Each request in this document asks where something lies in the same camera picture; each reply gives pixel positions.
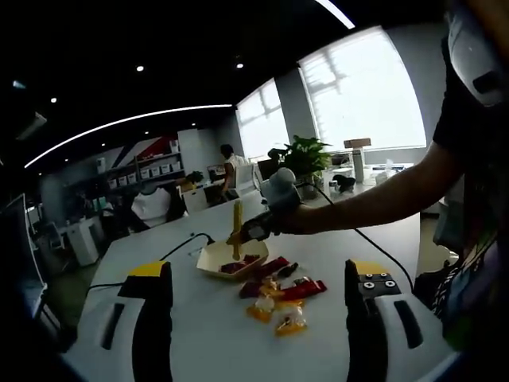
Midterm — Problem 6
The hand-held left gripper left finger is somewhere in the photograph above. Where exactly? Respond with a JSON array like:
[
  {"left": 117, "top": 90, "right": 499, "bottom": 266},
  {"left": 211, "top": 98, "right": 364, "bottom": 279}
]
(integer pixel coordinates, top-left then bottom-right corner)
[{"left": 75, "top": 260, "right": 174, "bottom": 382}]

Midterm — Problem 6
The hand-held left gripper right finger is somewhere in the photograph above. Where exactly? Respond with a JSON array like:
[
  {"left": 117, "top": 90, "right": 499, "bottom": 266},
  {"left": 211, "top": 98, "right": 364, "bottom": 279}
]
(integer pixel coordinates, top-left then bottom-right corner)
[{"left": 344, "top": 259, "right": 460, "bottom": 382}]

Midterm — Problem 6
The long dark red food bar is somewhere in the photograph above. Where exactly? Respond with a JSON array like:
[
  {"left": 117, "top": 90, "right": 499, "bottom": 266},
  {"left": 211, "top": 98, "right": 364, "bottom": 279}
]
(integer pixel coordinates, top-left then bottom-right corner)
[{"left": 254, "top": 256, "right": 288, "bottom": 279}]

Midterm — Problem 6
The purple food packet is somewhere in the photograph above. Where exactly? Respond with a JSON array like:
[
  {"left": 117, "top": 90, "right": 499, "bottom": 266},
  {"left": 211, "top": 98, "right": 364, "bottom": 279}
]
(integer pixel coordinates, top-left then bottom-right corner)
[{"left": 220, "top": 260, "right": 255, "bottom": 275}]

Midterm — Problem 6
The beige paper container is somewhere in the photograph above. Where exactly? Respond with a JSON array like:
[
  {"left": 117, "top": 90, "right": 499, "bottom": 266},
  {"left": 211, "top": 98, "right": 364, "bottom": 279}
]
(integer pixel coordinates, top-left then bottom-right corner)
[{"left": 196, "top": 240, "right": 270, "bottom": 284}]

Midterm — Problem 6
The pile of food snacks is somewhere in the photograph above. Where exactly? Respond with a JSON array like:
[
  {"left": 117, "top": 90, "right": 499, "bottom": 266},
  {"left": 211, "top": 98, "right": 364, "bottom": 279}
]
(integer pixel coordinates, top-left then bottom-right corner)
[{"left": 238, "top": 262, "right": 328, "bottom": 338}]

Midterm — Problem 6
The person's right hand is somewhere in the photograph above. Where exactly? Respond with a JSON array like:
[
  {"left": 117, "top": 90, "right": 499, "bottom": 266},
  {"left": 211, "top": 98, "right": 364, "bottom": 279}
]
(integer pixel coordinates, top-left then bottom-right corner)
[{"left": 272, "top": 202, "right": 315, "bottom": 236}]

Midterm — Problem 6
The dark flat panel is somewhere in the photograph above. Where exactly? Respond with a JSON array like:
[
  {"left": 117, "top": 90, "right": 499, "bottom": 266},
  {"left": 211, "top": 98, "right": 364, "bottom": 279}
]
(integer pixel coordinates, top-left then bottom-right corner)
[{"left": 257, "top": 158, "right": 279, "bottom": 185}]

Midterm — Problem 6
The potted green plant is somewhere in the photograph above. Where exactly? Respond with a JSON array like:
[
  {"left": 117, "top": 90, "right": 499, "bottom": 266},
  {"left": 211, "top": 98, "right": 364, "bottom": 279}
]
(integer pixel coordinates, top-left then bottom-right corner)
[{"left": 282, "top": 134, "right": 333, "bottom": 200}]

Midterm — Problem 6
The black rounded object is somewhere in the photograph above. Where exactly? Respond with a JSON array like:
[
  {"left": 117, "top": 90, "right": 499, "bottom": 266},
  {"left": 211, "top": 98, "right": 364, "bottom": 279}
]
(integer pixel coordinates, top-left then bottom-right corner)
[{"left": 332, "top": 174, "right": 357, "bottom": 194}]

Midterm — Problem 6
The bright window with blinds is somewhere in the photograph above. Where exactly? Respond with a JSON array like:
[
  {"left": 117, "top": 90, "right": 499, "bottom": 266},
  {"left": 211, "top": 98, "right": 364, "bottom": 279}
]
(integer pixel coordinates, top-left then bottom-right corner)
[
  {"left": 297, "top": 25, "right": 426, "bottom": 150},
  {"left": 236, "top": 77, "right": 289, "bottom": 160}
]

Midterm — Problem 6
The white drawer cabinet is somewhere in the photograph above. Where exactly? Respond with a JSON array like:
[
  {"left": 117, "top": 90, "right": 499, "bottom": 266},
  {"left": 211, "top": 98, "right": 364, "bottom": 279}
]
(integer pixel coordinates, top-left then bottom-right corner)
[{"left": 182, "top": 186, "right": 210, "bottom": 214}]

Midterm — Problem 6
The white office desk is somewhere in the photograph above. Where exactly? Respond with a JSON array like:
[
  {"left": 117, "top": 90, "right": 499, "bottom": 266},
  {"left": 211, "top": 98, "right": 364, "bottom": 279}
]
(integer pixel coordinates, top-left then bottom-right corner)
[{"left": 65, "top": 216, "right": 103, "bottom": 267}]

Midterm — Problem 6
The black and white office chair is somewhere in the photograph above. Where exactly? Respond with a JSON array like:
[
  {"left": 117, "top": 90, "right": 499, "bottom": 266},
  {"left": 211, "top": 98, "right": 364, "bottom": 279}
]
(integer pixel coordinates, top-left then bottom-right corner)
[{"left": 130, "top": 186, "right": 190, "bottom": 232}]

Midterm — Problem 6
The metal storage shelf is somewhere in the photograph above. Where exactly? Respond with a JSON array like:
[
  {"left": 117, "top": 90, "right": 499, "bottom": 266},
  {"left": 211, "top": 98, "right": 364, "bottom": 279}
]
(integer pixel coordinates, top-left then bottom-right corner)
[{"left": 95, "top": 149, "right": 186, "bottom": 192}]

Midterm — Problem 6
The row of white storage bins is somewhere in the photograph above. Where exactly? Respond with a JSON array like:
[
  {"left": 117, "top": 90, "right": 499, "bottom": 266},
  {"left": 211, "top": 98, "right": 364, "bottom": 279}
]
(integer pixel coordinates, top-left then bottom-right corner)
[{"left": 107, "top": 161, "right": 178, "bottom": 188}]

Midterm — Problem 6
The linear ceiling light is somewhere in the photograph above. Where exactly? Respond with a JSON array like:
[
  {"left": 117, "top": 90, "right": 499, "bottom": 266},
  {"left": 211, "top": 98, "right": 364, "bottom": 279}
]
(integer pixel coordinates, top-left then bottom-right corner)
[
  {"left": 24, "top": 103, "right": 233, "bottom": 169},
  {"left": 313, "top": 0, "right": 356, "bottom": 29}
]

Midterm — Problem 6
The grey office chair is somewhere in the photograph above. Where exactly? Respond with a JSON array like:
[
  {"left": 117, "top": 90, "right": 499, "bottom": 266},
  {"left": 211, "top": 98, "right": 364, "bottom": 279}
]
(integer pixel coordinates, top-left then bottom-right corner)
[{"left": 432, "top": 198, "right": 466, "bottom": 266}]

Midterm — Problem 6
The open laptop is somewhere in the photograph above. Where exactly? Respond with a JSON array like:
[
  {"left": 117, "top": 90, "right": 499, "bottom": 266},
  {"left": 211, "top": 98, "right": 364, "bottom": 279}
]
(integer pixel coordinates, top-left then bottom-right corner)
[{"left": 0, "top": 193, "right": 49, "bottom": 319}]

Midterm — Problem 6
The person's dark printed shirt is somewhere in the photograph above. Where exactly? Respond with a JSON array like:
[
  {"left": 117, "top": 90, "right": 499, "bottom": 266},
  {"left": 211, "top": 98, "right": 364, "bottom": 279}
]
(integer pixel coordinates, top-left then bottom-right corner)
[{"left": 413, "top": 0, "right": 509, "bottom": 355}]

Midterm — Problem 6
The ceiling air conditioner unit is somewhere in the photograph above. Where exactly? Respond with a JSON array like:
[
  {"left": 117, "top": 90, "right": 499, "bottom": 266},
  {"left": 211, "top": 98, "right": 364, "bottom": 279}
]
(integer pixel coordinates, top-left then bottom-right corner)
[{"left": 15, "top": 111, "right": 48, "bottom": 141}]

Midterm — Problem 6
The white chest-worn device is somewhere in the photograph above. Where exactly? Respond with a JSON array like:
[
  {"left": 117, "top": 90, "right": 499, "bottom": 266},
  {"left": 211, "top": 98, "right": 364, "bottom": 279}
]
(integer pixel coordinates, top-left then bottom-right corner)
[{"left": 441, "top": 7, "right": 503, "bottom": 108}]

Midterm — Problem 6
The black table power cable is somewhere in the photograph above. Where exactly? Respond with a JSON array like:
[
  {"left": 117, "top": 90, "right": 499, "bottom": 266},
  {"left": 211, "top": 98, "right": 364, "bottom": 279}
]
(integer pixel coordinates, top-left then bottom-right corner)
[{"left": 87, "top": 232, "right": 216, "bottom": 290}]

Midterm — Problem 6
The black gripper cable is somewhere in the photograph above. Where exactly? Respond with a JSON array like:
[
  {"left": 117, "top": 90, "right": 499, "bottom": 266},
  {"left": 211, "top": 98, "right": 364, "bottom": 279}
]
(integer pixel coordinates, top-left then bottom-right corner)
[{"left": 296, "top": 182, "right": 417, "bottom": 294}]

